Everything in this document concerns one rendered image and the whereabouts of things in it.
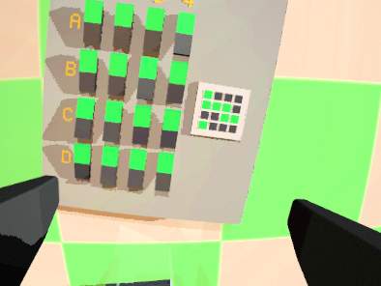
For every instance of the grey switch panel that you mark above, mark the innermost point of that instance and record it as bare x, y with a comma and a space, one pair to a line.
156, 107

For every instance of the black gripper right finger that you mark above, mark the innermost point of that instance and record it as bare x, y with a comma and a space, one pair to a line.
332, 249

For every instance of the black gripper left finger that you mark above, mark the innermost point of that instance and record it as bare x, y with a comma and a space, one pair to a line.
26, 210

